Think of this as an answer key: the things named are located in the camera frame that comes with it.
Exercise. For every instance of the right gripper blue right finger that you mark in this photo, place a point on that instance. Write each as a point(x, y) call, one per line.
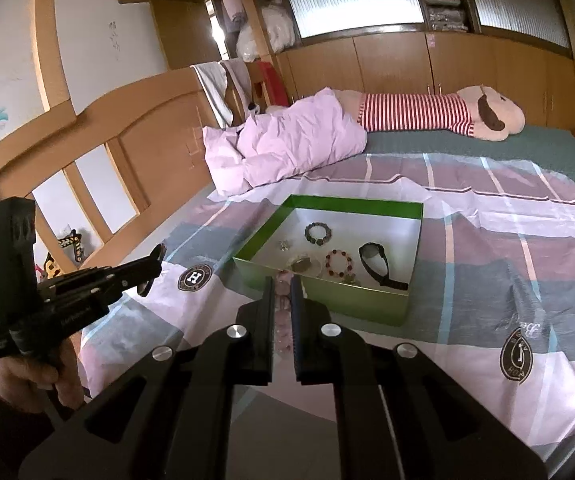
point(324, 352)

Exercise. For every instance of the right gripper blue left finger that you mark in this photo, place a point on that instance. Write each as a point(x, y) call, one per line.
point(243, 352)

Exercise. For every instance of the green cardboard box tray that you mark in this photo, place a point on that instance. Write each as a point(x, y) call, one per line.
point(332, 229)

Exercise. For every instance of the black watch with strap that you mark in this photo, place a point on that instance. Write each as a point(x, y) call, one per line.
point(375, 262)

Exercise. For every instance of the person's left hand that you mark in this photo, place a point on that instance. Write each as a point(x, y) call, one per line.
point(22, 378)

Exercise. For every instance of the striped pastel bed sheet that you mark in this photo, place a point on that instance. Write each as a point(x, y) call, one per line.
point(492, 293)

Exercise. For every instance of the wooden bed headboard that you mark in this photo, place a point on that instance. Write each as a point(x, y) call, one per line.
point(120, 168)

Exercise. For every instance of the pink crumpled quilt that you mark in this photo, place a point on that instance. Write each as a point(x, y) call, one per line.
point(314, 132)

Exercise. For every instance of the red cloth on chair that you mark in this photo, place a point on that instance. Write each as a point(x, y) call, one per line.
point(273, 84)

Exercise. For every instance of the grey towel on headboard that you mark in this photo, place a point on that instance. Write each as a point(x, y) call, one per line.
point(214, 78)

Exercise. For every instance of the striped plush doll pillow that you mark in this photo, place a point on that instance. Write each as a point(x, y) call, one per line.
point(479, 112)

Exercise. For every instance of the green bed mattress cover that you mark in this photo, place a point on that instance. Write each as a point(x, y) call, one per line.
point(552, 149)

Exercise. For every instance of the folded linens on shelf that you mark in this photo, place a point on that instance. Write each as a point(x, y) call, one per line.
point(447, 15)

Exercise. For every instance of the wooden wall cabinets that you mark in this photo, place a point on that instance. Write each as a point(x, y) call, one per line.
point(540, 81)

